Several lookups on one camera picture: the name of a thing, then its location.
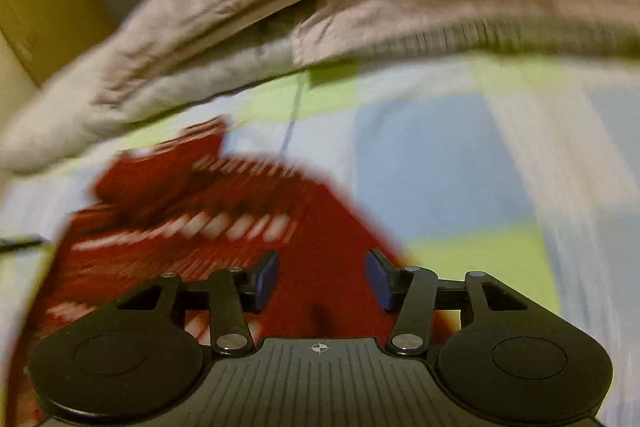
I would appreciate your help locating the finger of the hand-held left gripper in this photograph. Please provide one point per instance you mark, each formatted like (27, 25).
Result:
(17, 243)

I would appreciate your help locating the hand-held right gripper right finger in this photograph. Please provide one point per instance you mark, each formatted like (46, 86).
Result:
(376, 279)

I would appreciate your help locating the blue green checkered bed sheet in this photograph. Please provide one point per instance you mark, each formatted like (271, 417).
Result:
(450, 147)

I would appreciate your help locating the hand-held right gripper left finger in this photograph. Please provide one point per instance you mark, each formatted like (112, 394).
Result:
(267, 279)

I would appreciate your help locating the pale pink pillow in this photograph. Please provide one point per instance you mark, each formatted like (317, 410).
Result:
(150, 97)

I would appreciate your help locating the red knitted sweater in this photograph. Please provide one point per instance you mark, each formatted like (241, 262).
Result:
(320, 227)

